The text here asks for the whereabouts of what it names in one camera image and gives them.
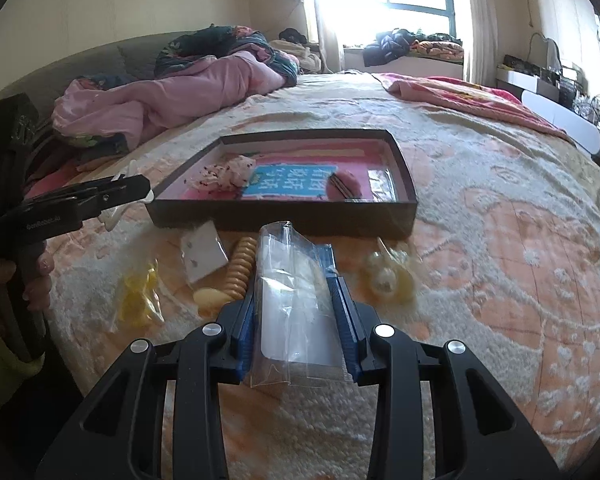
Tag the white hair claw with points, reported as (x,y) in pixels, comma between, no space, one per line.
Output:
(109,220)

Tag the person's left hand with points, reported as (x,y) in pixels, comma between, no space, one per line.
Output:
(42,285)

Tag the dark jacket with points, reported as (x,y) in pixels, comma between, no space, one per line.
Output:
(387,45)

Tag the pink speckled scrunchie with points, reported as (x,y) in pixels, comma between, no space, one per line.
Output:
(225,172)

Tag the bagged yellow hair accessory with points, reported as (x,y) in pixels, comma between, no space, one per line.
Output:
(137,300)

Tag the pink quilt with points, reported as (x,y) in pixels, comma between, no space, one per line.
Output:
(180,90)

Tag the pink printed blanket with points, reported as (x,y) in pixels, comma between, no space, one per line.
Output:
(460,95)

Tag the grey padded headboard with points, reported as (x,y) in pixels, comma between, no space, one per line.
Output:
(105,55)

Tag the cream and black clothes pile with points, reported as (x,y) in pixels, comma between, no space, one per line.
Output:
(292,50)

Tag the white window seat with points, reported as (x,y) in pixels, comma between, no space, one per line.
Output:
(405,69)

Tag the colourful folded clothes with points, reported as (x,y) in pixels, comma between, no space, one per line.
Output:
(437,46)

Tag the sheer curtain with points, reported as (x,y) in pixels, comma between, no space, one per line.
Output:
(320,15)

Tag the clear bag with blue item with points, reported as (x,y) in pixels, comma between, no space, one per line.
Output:
(290,305)

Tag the dark shallow cardboard box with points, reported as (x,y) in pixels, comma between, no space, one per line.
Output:
(280,217)

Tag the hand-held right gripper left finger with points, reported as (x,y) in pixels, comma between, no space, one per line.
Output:
(245,340)

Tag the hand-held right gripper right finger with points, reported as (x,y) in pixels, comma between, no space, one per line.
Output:
(344,330)

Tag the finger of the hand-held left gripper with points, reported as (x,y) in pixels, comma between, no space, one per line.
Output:
(125,186)
(115,204)

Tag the pink book with blue label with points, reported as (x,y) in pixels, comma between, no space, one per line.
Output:
(300,180)

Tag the white arched mirror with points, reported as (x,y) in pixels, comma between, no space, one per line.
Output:
(547,52)

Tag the white earring card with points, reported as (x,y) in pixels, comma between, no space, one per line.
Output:
(202,255)

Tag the bagged pearl hair accessories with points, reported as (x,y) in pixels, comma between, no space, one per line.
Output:
(387,277)

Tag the dark floral quilt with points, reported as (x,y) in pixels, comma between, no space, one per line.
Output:
(215,40)

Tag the white curtain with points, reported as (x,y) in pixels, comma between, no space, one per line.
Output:
(480,15)

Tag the pink clip with black hairpins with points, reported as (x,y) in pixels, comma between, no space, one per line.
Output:
(349,182)

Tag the white cabinet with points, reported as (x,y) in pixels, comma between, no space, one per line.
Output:
(555,110)

